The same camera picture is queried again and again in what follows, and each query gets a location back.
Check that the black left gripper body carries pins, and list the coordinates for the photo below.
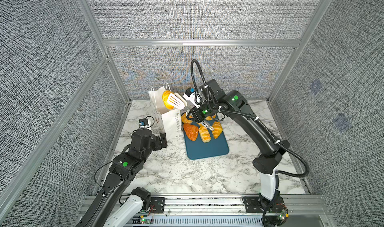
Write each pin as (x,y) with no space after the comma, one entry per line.
(156,143)

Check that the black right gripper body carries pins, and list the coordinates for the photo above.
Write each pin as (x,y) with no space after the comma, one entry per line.
(202,113)

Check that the white paper bag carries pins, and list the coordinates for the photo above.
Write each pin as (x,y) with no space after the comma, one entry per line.
(168,120)

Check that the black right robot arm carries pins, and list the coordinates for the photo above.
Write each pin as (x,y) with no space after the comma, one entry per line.
(210,99)

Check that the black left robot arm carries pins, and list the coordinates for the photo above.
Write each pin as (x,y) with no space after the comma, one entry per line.
(122,172)

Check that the striped bread loaf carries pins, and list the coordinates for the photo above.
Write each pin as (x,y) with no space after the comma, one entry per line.
(204,134)

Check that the partly hidden golden bread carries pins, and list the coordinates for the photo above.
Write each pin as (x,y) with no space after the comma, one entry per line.
(217,129)

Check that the round golden bun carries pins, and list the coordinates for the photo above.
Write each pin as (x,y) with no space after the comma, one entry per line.
(185,120)

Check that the orange croissant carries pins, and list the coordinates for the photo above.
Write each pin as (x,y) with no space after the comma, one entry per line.
(191,131)

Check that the teal serving tray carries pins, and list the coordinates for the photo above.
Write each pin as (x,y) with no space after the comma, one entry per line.
(198,150)

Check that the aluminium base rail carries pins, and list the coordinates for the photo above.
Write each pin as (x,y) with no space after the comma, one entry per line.
(205,210)

